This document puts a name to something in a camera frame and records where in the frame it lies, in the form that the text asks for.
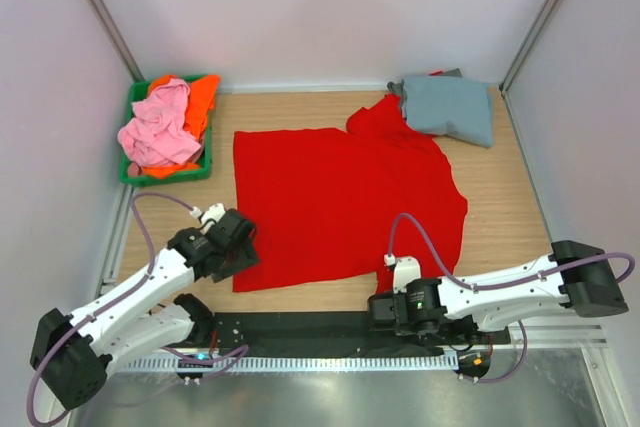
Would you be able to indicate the folded dark grey t-shirt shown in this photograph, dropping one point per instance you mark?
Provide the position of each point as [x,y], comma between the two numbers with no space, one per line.
[397,88]

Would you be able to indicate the slotted cable duct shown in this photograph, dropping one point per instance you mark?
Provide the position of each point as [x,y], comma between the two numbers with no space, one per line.
[166,363]

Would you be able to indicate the pink t-shirt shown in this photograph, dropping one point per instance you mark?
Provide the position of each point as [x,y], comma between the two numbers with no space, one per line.
[155,136]

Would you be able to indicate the right aluminium corner post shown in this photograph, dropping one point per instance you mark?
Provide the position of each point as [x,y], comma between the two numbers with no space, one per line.
[541,21]

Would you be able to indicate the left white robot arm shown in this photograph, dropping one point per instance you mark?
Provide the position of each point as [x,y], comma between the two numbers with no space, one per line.
[75,354]

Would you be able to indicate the folded grey-blue t-shirt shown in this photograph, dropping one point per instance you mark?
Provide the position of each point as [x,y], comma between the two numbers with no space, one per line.
[449,106]

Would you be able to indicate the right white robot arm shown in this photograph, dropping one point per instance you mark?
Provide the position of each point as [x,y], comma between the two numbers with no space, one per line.
[572,276]

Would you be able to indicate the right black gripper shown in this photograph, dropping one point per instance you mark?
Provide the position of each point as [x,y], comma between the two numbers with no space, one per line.
[401,329]

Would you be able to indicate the orange t-shirt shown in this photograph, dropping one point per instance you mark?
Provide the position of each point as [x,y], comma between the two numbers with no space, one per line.
[201,102]

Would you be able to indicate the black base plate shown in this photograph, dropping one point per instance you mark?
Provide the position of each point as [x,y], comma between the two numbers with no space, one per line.
[337,335]

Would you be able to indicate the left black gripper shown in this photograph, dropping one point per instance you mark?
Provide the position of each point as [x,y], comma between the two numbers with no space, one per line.
[249,259]

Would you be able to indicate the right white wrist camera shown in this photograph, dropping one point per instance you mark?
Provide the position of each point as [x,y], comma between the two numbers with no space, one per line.
[404,271]

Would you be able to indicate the aluminium corner post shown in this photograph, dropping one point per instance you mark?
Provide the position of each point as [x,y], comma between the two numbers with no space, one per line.
[541,21]
[115,37]

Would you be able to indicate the green plastic bin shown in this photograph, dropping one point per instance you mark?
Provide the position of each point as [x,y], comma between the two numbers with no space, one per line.
[130,172]

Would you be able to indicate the left aluminium corner post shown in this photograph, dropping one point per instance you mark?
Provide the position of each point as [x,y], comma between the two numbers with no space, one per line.
[115,37]

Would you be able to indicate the right aluminium rail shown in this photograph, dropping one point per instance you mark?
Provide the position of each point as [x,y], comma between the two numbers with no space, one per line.
[560,336]

